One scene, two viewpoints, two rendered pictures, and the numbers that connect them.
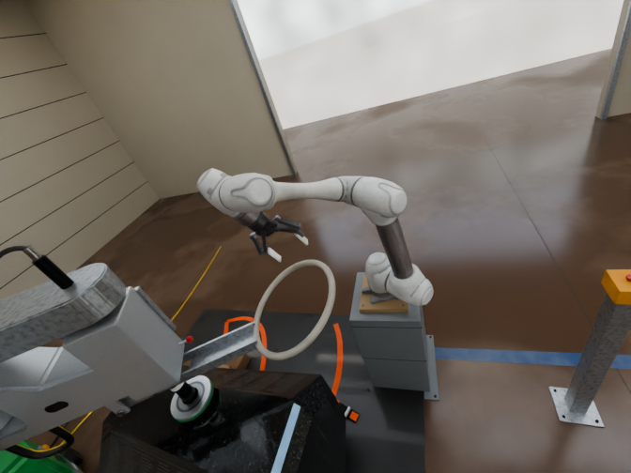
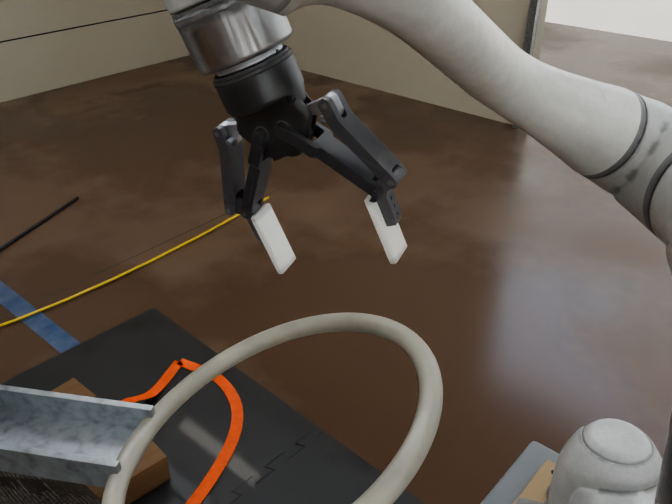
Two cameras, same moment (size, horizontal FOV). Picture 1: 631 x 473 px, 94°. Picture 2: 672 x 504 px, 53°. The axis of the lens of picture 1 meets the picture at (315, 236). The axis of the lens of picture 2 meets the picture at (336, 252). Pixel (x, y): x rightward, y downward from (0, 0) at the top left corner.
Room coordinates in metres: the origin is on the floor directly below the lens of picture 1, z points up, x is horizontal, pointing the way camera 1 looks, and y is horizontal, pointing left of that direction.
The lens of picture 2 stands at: (0.37, -0.06, 1.90)
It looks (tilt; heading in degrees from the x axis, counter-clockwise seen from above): 31 degrees down; 16
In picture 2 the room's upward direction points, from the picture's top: straight up
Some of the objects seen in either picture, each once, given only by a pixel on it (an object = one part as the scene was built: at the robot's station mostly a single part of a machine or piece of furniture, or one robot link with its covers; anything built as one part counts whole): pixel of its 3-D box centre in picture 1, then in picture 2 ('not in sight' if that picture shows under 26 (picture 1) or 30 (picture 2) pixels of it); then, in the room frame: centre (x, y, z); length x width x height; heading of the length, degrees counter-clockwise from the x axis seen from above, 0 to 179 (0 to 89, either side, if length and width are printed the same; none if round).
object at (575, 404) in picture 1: (597, 356); not in sight; (0.62, -1.10, 0.54); 0.20 x 0.20 x 1.09; 62
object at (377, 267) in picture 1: (380, 271); (607, 485); (1.21, -0.28, 1.00); 0.18 x 0.16 x 0.22; 28
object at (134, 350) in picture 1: (117, 354); not in sight; (0.92, 0.95, 1.37); 0.36 x 0.22 x 0.45; 94
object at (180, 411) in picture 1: (191, 396); not in sight; (0.92, 0.87, 0.92); 0.21 x 0.21 x 0.01
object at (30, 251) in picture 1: (48, 267); not in sight; (0.92, 0.87, 1.83); 0.04 x 0.04 x 0.17
